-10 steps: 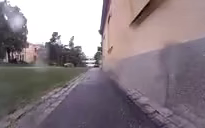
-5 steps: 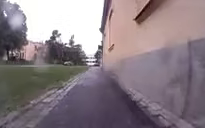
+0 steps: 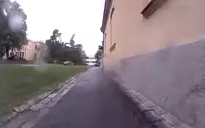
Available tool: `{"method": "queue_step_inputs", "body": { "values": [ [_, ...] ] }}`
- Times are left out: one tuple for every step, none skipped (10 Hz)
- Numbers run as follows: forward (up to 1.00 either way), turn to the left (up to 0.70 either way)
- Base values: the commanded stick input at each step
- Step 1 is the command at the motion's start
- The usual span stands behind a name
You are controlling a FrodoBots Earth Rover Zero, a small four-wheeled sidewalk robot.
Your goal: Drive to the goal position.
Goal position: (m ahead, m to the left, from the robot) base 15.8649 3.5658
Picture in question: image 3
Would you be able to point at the cobblestone strip along wall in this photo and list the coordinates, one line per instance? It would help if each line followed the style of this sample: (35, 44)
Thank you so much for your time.
(146, 106)

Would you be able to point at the large dark green tree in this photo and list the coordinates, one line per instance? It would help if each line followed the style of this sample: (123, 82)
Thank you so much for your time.
(5, 33)

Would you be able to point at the small dark tree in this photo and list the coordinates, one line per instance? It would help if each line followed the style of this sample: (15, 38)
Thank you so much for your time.
(99, 53)

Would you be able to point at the beige building with grey base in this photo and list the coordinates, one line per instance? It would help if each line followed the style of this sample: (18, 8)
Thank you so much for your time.
(163, 50)

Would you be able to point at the dark grey asphalt path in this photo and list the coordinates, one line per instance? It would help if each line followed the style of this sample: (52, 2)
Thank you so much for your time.
(90, 103)

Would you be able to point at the white building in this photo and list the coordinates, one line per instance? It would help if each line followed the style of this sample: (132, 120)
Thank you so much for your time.
(91, 61)

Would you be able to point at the green grass lawn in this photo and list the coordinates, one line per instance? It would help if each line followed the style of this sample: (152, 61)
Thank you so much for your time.
(20, 80)

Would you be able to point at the pink building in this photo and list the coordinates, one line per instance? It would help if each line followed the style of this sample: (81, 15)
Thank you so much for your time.
(31, 50)

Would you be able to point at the pale car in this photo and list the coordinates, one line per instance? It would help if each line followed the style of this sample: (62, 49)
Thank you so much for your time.
(68, 63)

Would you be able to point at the grey stone kerb strip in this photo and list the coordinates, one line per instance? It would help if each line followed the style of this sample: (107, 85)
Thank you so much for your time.
(43, 101)

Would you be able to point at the group of dark trees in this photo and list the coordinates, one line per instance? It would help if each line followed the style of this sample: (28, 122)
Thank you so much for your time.
(65, 50)

